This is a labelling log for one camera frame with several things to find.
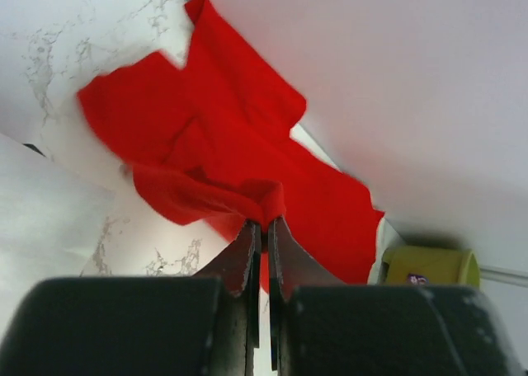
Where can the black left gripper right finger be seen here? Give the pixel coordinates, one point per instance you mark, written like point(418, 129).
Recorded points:
point(322, 326)

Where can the red t shirt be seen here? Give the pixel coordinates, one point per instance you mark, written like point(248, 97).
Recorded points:
point(211, 140)

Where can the green plastic bin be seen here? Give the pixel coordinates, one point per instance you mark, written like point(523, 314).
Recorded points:
point(429, 265)

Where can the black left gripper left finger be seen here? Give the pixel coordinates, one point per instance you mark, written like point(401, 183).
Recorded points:
point(203, 324)

